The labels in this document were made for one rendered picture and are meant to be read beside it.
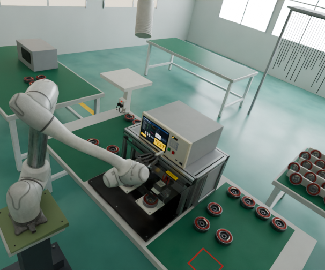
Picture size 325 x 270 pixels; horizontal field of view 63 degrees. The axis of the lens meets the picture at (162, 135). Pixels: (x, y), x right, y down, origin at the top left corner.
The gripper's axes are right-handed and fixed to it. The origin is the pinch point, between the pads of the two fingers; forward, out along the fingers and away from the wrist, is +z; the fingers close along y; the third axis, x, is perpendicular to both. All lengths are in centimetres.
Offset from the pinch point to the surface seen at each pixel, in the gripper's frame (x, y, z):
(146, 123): 7.3, -23.5, 9.5
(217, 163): -6.8, 24.8, 35.0
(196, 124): 13.4, 2.0, 31.9
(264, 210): -41, 62, 62
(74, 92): -43, -169, 40
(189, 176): -6.7, 21.3, 7.4
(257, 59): -93, -212, 636
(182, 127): 13.4, -1.1, 20.4
